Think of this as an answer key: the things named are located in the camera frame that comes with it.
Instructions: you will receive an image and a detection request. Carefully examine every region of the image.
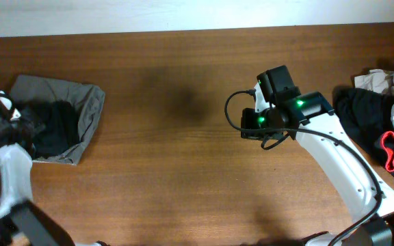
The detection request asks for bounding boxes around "black Nike t-shirt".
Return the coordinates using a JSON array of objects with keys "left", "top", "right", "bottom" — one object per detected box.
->
[{"left": 28, "top": 100, "right": 80, "bottom": 159}]

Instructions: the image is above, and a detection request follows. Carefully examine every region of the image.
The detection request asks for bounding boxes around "white crumpled garment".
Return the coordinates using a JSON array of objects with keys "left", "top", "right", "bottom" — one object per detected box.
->
[{"left": 354, "top": 69, "right": 394, "bottom": 96}]

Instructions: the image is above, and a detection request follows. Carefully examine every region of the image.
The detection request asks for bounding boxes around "right black cable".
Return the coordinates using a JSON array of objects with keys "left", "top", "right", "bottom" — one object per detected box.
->
[{"left": 224, "top": 89, "right": 384, "bottom": 246}]

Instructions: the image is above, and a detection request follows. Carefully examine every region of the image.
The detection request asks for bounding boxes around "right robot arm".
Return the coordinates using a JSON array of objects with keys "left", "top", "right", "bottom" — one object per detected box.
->
[{"left": 240, "top": 66, "right": 394, "bottom": 245}]

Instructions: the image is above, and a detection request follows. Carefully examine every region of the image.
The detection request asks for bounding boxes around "black and red garment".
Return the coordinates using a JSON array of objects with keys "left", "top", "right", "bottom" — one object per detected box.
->
[{"left": 333, "top": 88, "right": 394, "bottom": 177}]

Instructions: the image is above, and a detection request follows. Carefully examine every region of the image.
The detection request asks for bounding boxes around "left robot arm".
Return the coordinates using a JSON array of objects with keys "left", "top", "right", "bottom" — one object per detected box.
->
[{"left": 0, "top": 91, "right": 74, "bottom": 245}]

